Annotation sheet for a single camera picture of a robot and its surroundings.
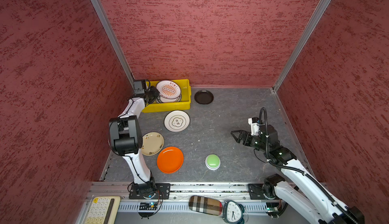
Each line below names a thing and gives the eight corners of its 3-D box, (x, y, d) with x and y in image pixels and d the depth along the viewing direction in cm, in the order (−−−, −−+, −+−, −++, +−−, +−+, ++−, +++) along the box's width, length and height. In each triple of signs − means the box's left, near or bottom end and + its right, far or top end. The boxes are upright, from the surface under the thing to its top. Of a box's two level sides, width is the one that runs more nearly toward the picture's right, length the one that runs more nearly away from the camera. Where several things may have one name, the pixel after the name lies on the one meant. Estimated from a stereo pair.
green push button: (205, 169, 83) (205, 168, 81) (204, 155, 88) (204, 154, 86) (220, 170, 83) (221, 168, 81) (219, 155, 88) (220, 154, 86)
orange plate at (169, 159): (155, 173, 82) (154, 172, 80) (160, 147, 91) (159, 146, 89) (182, 173, 82) (182, 172, 80) (184, 147, 91) (184, 146, 89)
